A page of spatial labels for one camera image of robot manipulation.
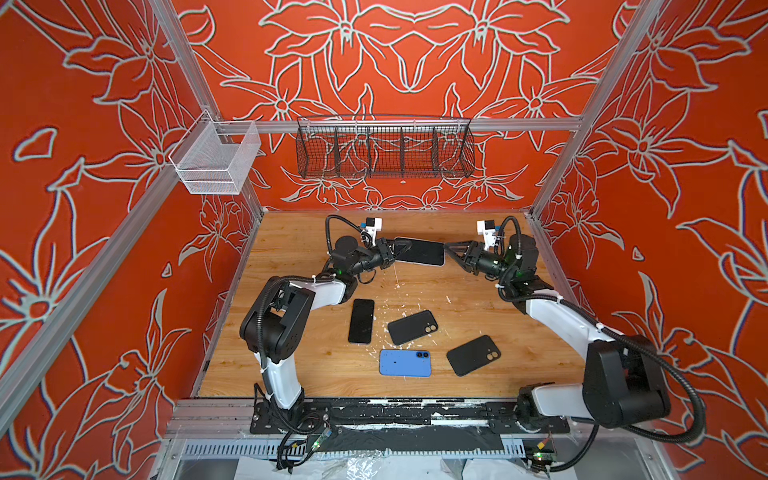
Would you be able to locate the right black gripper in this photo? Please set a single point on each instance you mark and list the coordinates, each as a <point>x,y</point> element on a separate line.
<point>473,258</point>

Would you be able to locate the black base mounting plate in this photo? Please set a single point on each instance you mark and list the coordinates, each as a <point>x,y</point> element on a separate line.
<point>497,414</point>

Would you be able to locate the grey cable duct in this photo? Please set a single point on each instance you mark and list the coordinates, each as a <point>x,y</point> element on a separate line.
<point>266,449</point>

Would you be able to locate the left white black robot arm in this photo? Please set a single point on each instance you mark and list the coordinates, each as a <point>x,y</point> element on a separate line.
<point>276,322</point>

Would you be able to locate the clear plastic bin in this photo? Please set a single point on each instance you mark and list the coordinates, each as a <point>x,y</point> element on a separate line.
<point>215,157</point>

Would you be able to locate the blue phone case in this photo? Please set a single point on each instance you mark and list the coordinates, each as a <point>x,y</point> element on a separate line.
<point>405,363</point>

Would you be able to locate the black smartphone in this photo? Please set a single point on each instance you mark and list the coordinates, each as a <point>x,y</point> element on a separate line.
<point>361,321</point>
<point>424,252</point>

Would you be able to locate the black phone case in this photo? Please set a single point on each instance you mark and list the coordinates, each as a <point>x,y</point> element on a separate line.
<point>473,355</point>
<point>412,327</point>

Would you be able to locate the black wire basket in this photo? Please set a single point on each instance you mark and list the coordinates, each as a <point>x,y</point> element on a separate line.
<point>367,146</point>

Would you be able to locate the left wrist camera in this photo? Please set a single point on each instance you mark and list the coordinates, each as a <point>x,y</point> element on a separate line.
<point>372,226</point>

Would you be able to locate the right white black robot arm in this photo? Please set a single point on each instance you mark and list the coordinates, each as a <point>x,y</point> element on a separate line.
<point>624,379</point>

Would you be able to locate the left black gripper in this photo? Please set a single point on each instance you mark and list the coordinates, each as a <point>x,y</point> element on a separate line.
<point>386,258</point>

